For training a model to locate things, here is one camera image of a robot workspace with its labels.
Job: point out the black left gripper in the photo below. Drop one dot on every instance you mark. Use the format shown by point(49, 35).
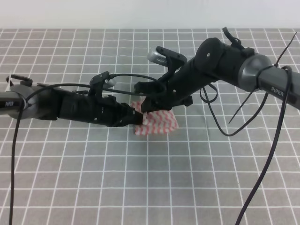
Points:
point(102, 111)

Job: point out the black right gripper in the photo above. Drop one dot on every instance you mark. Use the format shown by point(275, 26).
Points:
point(179, 89)

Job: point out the pink white wavy towel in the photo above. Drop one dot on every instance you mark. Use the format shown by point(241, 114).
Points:
point(157, 123)

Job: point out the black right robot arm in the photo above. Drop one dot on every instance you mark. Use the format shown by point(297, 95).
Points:
point(214, 61)

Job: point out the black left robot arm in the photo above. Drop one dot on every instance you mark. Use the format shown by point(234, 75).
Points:
point(52, 102)

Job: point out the grey checked tablecloth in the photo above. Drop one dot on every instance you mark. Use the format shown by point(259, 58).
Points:
point(74, 173)

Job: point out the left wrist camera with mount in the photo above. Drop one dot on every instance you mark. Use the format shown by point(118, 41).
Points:
point(100, 82)

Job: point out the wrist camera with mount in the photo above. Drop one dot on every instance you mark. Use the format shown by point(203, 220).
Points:
point(100, 82)
point(167, 58)

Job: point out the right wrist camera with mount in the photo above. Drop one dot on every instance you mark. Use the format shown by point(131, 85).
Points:
point(167, 58)

